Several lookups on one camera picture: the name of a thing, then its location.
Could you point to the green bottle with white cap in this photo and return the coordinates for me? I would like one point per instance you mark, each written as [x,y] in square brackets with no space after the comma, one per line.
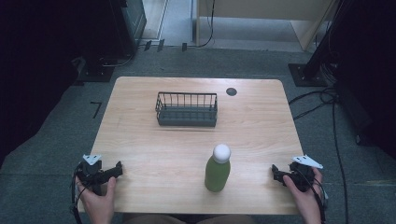
[217,172]

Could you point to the light wooden desk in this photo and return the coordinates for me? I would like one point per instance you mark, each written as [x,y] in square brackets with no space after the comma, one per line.
[264,11]

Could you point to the black metal stand with base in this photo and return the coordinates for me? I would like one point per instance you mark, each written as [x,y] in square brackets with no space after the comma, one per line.
[314,65]

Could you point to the person's left hand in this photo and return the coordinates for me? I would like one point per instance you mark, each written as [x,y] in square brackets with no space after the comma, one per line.
[99,202]

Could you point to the dark curtain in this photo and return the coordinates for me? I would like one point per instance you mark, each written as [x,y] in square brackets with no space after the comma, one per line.
[370,77]
[34,68]

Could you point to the person's right hand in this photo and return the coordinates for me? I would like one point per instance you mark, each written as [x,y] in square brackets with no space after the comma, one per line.
[303,199]

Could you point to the black round table grommet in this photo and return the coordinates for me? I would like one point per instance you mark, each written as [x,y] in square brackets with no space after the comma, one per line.
[231,91]

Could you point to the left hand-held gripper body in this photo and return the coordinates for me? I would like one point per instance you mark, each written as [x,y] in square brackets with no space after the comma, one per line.
[91,174]

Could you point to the black stand base plate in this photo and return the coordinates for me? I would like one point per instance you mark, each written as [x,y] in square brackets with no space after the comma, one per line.
[95,73]

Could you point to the black cabinet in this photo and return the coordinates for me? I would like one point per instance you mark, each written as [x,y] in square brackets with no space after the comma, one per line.
[130,25]

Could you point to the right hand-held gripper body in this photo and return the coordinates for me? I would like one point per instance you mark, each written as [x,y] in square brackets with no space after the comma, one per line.
[303,175]

